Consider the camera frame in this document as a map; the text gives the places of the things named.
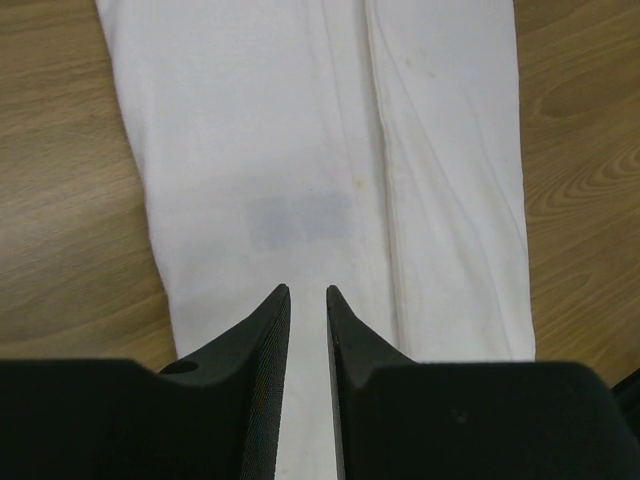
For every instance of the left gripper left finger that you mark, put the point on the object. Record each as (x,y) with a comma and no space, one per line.
(214,414)

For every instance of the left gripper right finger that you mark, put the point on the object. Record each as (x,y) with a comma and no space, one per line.
(395,418)

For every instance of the white t shirt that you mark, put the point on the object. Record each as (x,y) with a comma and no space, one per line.
(369,145)

